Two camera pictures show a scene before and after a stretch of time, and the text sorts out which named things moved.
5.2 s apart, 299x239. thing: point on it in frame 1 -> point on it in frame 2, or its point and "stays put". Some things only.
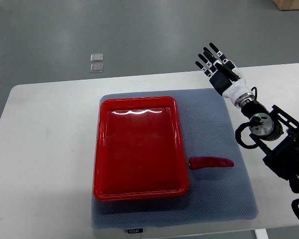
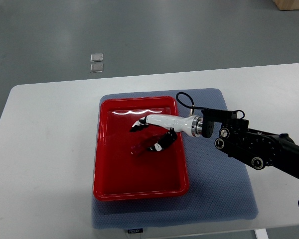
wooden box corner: [288, 5] stays put
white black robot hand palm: [230, 87] -> [192, 125]
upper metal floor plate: [96, 57] stays put
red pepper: [195, 163] -> [139, 147]
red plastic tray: [140, 151] stays put
